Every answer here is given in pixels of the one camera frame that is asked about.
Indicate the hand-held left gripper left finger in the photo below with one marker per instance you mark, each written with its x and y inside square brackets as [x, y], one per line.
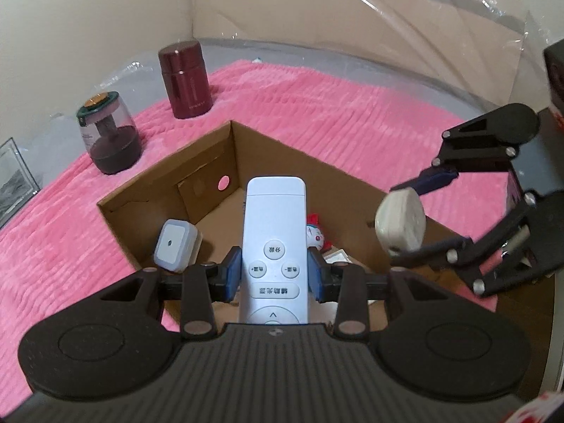
[232, 273]

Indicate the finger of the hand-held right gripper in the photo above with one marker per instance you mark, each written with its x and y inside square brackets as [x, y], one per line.
[440, 251]
[436, 178]

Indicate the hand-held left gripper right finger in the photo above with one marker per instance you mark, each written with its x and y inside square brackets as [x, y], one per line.
[315, 275]

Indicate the white box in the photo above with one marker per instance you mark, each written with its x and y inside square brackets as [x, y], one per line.
[339, 257]

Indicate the red blue toy figure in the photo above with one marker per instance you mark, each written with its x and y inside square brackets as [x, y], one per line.
[316, 234]

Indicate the beige rounded plastic object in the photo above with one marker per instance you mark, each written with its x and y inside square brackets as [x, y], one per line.
[401, 220]

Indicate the white plug-in night light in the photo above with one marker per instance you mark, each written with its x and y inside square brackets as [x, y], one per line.
[174, 244]

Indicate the white remote control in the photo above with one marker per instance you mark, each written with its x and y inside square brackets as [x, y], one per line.
[275, 211]

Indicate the brown cardboard box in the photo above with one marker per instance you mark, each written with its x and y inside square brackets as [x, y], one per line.
[282, 150]

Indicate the pink ribbed blanket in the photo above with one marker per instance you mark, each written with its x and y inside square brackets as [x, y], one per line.
[66, 229]

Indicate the glass jar with dark contents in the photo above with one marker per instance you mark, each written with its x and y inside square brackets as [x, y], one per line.
[110, 141]

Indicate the plastic-wrapped headboard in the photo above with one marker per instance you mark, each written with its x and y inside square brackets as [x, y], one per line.
[352, 17]

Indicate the red white patterned clothing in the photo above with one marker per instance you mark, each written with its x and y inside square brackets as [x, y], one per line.
[533, 409]

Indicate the maroon thermos cup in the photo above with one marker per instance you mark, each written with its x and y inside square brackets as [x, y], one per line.
[185, 79]

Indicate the silver picture frame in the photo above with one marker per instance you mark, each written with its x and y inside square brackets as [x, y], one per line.
[13, 185]

